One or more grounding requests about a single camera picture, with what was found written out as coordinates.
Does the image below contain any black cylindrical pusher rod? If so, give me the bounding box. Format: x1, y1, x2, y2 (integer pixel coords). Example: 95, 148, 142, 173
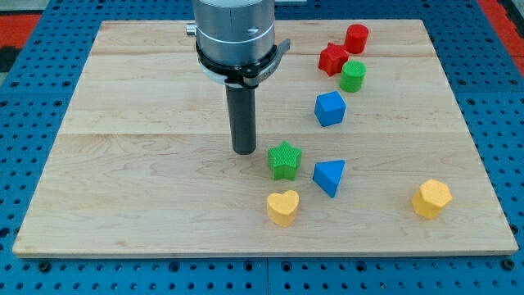
226, 86, 256, 155

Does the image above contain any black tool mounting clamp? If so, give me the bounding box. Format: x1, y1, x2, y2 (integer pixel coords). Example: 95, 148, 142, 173
196, 39, 291, 89

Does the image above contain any green star block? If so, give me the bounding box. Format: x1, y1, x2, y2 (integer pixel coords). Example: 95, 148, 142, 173
268, 141, 302, 181

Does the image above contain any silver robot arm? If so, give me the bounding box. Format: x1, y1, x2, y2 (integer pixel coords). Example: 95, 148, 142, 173
187, 0, 291, 155

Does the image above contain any red star block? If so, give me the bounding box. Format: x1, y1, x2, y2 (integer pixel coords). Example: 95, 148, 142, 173
318, 43, 349, 76

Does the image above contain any blue cube block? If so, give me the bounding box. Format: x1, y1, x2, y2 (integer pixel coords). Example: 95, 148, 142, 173
314, 91, 346, 127

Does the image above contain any green cylinder block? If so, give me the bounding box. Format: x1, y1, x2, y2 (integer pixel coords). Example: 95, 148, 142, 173
339, 61, 367, 93

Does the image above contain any red cylinder block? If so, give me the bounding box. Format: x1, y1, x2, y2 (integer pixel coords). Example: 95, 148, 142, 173
345, 24, 369, 54

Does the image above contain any blue triangle block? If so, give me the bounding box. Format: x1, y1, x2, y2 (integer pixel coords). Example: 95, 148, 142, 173
312, 160, 346, 197

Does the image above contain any yellow heart block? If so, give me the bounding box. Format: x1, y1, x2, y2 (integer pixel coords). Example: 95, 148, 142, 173
266, 190, 300, 227

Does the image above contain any wooden board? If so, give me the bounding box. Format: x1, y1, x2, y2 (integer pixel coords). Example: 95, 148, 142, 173
12, 20, 518, 259

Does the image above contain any yellow hexagon block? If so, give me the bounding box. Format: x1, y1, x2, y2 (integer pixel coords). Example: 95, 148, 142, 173
411, 179, 453, 220

